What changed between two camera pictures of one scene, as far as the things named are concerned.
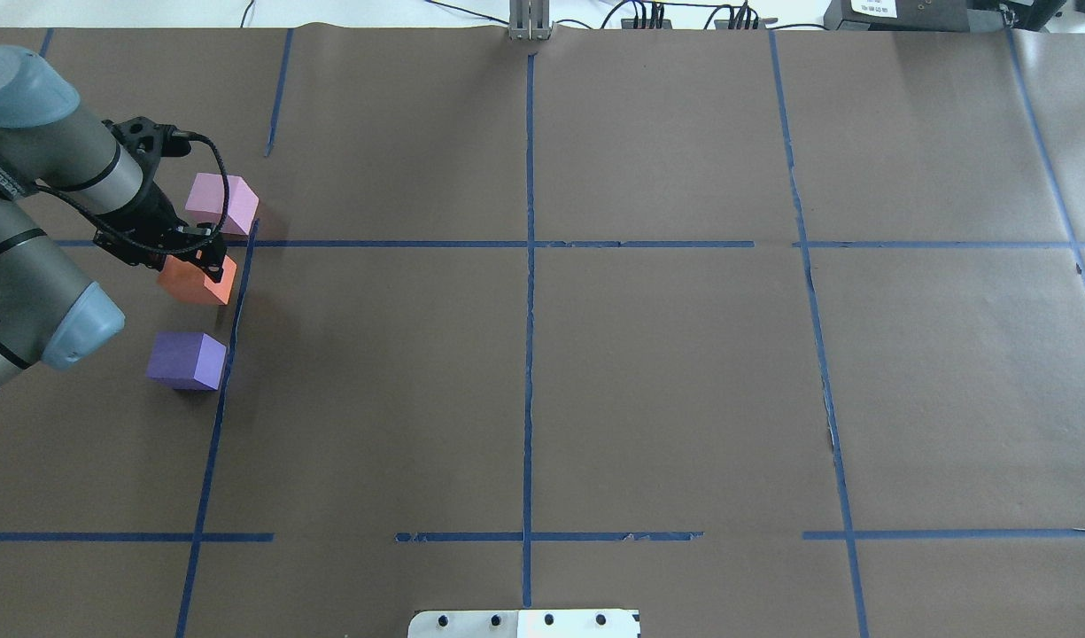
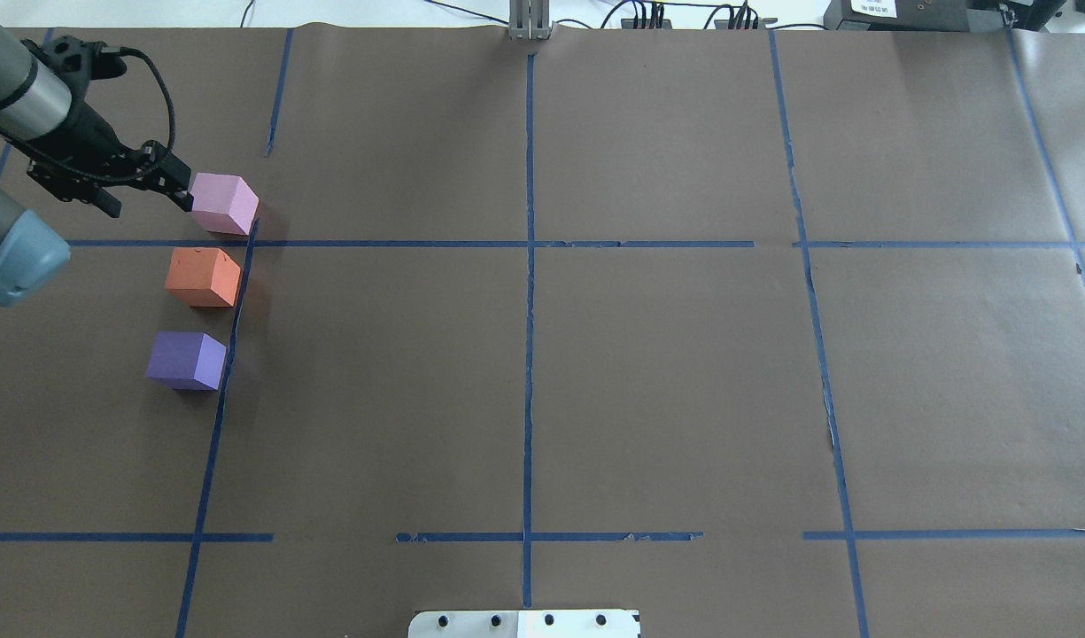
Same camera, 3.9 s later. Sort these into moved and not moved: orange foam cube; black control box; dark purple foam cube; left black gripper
Moved: left black gripper
Not moved: orange foam cube; dark purple foam cube; black control box
